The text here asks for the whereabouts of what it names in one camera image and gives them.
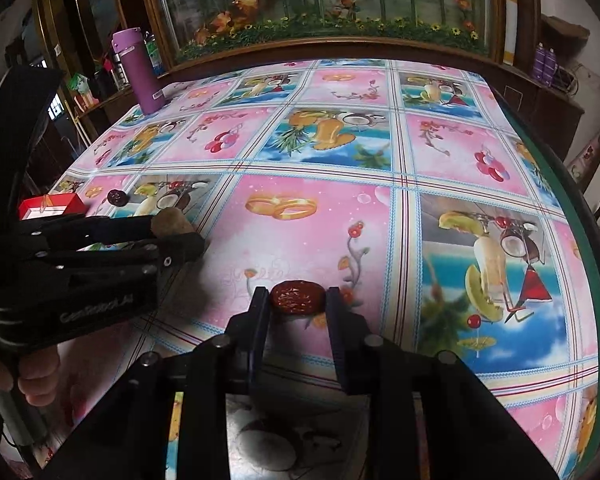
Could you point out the wooden display cabinet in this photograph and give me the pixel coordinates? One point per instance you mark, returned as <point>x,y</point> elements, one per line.
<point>330,46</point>

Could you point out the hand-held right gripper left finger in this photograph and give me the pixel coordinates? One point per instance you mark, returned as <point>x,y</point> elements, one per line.
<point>257,330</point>

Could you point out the round beige freeze-dried piece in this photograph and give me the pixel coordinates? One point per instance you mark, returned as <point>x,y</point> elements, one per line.
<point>172,222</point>

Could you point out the person's left hand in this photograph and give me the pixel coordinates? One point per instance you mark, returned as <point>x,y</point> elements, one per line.
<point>37,367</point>

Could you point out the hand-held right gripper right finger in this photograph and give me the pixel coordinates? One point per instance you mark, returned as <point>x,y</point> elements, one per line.
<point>341,330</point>

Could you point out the red box with white inside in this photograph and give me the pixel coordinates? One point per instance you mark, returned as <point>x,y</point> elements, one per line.
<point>65,201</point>

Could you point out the purple water bottle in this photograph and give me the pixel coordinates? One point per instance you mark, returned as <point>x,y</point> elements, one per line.
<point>140,75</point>

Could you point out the green and red carton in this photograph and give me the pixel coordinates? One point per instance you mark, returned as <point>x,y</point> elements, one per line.
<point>82,89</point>

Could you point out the red dried date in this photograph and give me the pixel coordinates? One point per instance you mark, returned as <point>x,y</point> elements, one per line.
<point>297,297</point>

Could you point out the purple spray can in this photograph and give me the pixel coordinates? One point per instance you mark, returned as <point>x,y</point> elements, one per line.
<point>552,65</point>
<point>540,62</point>

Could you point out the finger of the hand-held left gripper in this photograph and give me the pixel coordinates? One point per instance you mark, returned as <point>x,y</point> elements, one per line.
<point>95,229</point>
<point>170,252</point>

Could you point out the fruit print pink tablecloth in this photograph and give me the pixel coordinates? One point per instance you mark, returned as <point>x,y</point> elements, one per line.
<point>330,220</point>

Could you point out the green plastic bottle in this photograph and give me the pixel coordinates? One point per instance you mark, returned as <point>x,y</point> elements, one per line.
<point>153,55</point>

